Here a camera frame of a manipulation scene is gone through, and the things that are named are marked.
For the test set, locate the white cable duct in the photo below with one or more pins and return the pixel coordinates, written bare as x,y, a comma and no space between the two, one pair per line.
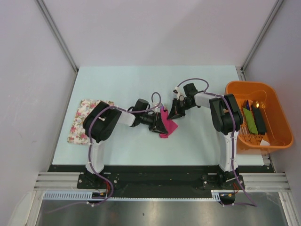
94,196

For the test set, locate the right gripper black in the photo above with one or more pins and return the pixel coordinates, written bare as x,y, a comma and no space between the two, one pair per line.
176,112

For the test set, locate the pink paper napkin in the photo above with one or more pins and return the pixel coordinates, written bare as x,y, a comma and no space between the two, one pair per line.
169,124

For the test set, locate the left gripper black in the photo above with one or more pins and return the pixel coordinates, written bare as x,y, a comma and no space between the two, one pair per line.
157,125

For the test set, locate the right aluminium corner post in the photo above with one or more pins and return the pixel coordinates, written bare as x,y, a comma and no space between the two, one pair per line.
268,22

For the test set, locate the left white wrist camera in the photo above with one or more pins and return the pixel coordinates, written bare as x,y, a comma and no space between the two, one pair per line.
156,106

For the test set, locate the black napkin in basin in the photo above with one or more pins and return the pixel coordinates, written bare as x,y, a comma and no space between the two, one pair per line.
259,121

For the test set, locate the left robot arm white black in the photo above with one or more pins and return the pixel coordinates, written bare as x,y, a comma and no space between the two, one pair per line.
101,122

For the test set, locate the aluminium rail frame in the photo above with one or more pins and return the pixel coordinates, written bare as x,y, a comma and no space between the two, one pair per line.
254,182

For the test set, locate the green napkin in basin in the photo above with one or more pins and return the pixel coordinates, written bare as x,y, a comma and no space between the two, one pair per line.
250,121

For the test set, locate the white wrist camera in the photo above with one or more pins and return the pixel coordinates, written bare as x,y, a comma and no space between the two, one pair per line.
178,94
156,106

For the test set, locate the orange plastic basin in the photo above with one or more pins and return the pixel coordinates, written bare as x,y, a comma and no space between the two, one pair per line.
278,135

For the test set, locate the floral cloth mat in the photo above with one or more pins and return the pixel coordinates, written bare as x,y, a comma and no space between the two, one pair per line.
77,134

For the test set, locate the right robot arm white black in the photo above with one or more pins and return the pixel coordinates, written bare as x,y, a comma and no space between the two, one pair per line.
226,118

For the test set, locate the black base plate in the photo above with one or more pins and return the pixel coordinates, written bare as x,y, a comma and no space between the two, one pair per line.
151,181

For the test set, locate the aluminium corner post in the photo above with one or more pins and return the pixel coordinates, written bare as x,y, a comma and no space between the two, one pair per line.
56,33
268,22

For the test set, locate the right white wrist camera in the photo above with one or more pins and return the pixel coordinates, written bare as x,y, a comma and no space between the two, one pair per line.
178,94

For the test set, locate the black fork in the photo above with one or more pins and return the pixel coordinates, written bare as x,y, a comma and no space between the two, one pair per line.
165,107

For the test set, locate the left aluminium corner post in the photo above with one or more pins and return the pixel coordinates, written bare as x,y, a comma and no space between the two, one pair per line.
56,33

